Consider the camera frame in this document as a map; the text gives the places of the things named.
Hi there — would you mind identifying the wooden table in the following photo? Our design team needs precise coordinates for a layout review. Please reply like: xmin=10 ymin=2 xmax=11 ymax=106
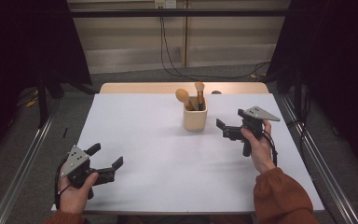
xmin=99 ymin=81 xmax=269 ymax=95

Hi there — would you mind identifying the white table sheet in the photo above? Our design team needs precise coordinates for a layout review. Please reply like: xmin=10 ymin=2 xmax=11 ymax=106
xmin=50 ymin=92 xmax=325 ymax=215

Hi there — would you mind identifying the person's left hand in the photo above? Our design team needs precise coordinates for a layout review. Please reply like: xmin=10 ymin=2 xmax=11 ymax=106
xmin=58 ymin=164 xmax=100 ymax=216

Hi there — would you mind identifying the round-head makeup brush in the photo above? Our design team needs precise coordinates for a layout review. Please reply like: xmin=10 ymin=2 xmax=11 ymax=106
xmin=174 ymin=88 xmax=197 ymax=112

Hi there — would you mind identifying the white wall socket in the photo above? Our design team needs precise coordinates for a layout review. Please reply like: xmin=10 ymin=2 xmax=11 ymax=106
xmin=154 ymin=0 xmax=177 ymax=9

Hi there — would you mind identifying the person's right hand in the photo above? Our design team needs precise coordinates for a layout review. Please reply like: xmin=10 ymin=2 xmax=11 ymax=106
xmin=240 ymin=119 xmax=278 ymax=175

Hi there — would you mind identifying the black wall cable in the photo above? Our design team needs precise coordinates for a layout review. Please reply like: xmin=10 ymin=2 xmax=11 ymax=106
xmin=159 ymin=7 xmax=269 ymax=79
xmin=160 ymin=7 xmax=269 ymax=79

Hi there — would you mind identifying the black metal stand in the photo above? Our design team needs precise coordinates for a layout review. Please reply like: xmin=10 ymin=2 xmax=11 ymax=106
xmin=273 ymin=67 xmax=306 ymax=119
xmin=35 ymin=69 xmax=98 ymax=129

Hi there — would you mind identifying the black curtain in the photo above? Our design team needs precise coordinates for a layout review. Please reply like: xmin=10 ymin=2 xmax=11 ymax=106
xmin=266 ymin=0 xmax=358 ymax=179
xmin=0 ymin=0 xmax=93 ymax=164

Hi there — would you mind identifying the yellow floor tape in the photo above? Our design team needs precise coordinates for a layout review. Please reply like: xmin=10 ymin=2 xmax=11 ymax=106
xmin=24 ymin=90 xmax=40 ymax=108

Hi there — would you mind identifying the metal floor rail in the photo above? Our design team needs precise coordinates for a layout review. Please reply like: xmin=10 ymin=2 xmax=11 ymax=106
xmin=280 ymin=95 xmax=358 ymax=224
xmin=0 ymin=98 xmax=63 ymax=224

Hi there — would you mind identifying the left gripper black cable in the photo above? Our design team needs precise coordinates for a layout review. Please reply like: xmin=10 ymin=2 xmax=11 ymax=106
xmin=53 ymin=158 xmax=69 ymax=210

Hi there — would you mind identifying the flat-head makeup brush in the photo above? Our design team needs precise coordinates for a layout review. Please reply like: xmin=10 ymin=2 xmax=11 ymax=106
xmin=194 ymin=81 xmax=206 ymax=112

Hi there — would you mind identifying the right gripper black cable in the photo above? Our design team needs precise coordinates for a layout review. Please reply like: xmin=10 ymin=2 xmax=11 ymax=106
xmin=262 ymin=130 xmax=280 ymax=168

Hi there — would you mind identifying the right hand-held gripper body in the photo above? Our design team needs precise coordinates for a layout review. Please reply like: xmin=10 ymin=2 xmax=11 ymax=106
xmin=227 ymin=105 xmax=282 ymax=158

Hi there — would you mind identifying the black horizontal bar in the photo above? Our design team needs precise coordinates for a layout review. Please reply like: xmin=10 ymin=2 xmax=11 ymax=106
xmin=69 ymin=8 xmax=290 ymax=19

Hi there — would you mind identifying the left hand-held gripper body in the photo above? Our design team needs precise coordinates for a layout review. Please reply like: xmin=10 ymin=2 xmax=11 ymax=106
xmin=60 ymin=145 xmax=117 ymax=201

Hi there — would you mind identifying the cream square cup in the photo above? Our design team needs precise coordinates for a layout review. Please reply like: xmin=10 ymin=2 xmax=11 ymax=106
xmin=182 ymin=96 xmax=208 ymax=133

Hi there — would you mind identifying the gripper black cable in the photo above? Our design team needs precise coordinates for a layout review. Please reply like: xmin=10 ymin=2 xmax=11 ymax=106
xmin=53 ymin=158 xmax=69 ymax=210
xmin=262 ymin=130 xmax=280 ymax=168

